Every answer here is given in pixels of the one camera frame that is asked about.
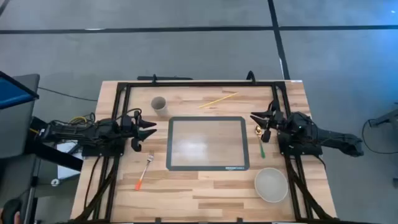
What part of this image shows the grey-bordered silicone baking mat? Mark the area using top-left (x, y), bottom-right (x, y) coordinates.
top-left (165, 116), bottom-right (251, 172)

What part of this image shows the thin black floor cable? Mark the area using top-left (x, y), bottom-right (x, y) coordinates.
top-left (37, 86), bottom-right (99, 103)

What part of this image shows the black metal table frame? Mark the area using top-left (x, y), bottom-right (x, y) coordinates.
top-left (73, 79), bottom-right (339, 224)

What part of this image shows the white round bowl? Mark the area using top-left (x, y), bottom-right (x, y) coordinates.
top-left (254, 167), bottom-right (289, 204)

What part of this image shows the grey cabinet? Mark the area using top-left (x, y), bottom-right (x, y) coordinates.
top-left (0, 73), bottom-right (42, 160)

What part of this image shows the thin yellow stick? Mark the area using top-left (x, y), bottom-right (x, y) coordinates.
top-left (198, 91), bottom-right (240, 110)

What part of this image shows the black looped floor cable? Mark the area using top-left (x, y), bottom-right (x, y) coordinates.
top-left (361, 118), bottom-right (398, 156)

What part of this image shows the grey paper cup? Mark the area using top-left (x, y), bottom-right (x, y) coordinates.
top-left (150, 96), bottom-right (169, 118)

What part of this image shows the gold spoon green handle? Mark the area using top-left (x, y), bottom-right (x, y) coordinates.
top-left (254, 125), bottom-right (267, 159)

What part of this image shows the silver fork orange handle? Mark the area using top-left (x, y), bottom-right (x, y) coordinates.
top-left (134, 149), bottom-right (155, 192)

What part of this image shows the blue screen panel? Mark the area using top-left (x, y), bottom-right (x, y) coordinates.
top-left (0, 70), bottom-right (40, 111)

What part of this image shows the grey stand leg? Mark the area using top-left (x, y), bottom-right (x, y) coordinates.
top-left (369, 107), bottom-right (398, 128)

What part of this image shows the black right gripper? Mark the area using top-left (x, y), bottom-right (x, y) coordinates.
top-left (249, 109), bottom-right (287, 132)

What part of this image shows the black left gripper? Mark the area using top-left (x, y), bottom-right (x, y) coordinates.
top-left (119, 110), bottom-right (158, 142)

